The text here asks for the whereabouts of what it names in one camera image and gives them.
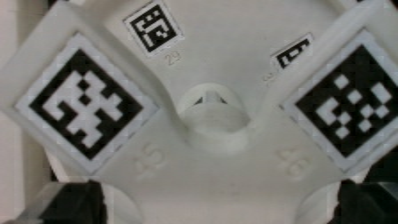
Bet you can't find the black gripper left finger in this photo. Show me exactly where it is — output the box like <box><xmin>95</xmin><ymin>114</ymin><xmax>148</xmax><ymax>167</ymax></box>
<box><xmin>38</xmin><ymin>181</ymin><xmax>108</xmax><ymax>224</ymax></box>

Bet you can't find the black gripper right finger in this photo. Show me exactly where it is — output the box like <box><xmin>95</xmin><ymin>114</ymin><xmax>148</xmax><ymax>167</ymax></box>
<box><xmin>330</xmin><ymin>179</ymin><xmax>398</xmax><ymax>224</ymax></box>

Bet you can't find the white cross-shaped table base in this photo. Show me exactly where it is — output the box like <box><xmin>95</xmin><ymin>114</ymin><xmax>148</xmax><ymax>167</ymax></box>
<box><xmin>0</xmin><ymin>0</ymin><xmax>398</xmax><ymax>224</ymax></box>

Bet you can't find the white round table top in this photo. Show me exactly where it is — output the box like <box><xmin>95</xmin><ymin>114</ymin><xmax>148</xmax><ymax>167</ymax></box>
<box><xmin>10</xmin><ymin>0</ymin><xmax>398</xmax><ymax>224</ymax></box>

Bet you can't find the white cylindrical table leg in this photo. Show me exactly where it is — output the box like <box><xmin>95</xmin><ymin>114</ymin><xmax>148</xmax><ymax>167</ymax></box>
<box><xmin>177</xmin><ymin>83</ymin><xmax>250</xmax><ymax>155</ymax></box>

